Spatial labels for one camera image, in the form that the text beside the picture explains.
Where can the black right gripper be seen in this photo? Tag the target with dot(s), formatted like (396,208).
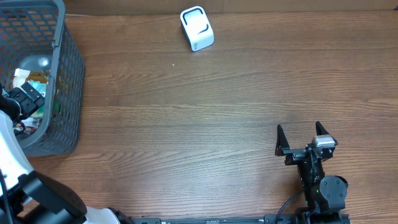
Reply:
(295,154)

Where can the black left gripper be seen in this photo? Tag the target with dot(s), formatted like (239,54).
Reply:
(31,104)

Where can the teal large tissue pack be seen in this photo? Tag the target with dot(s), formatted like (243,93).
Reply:
(40,87)

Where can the yellow oil bottle silver cap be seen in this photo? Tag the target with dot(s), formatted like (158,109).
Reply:
(40,72)

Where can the clear brown snack bag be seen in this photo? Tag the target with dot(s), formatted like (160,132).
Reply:
(20,77)

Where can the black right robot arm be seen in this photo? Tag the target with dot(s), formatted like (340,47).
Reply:
(324,194)

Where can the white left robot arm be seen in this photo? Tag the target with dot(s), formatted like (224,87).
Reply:
(27,196)

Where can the white barcode scanner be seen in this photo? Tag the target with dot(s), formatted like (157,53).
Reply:
(197,28)

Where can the white red snack packet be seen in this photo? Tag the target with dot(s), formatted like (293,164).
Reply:
(27,126)

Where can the grey plastic mesh basket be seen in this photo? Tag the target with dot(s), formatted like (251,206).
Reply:
(35,29)

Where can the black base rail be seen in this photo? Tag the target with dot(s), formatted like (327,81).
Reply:
(267,219)

